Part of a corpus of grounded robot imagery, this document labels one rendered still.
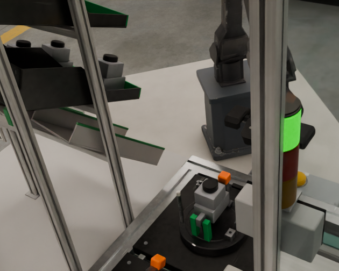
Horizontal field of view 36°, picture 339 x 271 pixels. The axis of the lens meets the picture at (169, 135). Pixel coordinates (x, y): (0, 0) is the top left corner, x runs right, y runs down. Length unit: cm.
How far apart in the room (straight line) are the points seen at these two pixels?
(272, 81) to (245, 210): 26
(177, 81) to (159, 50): 198
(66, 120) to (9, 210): 35
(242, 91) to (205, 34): 257
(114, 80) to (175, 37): 278
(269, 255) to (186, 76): 107
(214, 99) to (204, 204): 35
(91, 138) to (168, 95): 67
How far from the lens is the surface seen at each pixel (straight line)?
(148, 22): 410
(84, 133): 100
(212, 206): 98
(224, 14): 119
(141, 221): 111
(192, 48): 366
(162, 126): 152
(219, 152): 137
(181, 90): 166
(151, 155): 116
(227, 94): 127
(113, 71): 104
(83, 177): 140
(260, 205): 68
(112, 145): 101
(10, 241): 131
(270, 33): 52
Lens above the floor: 177
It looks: 38 degrees down
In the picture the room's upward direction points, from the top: 8 degrees counter-clockwise
